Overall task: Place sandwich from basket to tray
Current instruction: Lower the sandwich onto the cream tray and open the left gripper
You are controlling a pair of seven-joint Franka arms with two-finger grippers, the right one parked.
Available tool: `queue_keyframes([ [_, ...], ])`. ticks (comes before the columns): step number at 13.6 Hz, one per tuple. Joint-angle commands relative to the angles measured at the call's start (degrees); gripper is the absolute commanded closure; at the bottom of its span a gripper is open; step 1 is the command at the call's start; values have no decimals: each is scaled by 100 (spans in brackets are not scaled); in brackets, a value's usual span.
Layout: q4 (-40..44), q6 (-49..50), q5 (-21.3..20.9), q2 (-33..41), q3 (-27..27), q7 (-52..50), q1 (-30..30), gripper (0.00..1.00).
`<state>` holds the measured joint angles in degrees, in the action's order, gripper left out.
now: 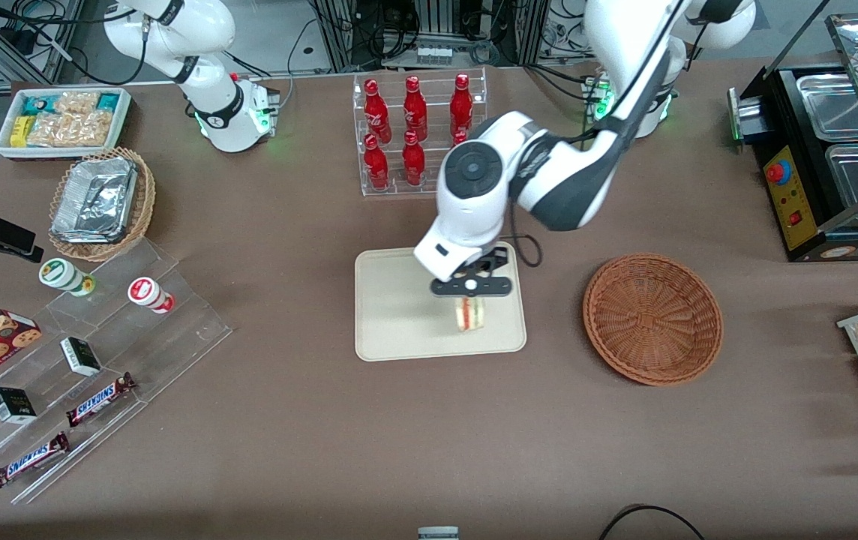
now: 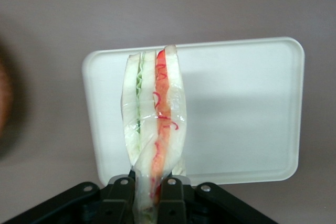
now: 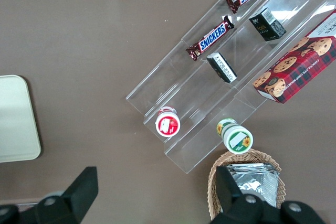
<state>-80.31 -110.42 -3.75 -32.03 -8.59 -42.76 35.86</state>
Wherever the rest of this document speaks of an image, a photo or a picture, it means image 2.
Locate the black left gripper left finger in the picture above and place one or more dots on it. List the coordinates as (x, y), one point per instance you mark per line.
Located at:
(118, 203)

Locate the round brown wicker basket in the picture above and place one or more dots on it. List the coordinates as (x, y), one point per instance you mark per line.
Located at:
(4, 98)

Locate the triangle sandwich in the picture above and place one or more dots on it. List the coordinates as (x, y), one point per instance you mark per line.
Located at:
(155, 108)

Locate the cream plastic serving tray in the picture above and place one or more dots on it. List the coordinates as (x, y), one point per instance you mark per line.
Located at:
(236, 108)

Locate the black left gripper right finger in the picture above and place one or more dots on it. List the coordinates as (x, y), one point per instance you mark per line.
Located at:
(172, 203)

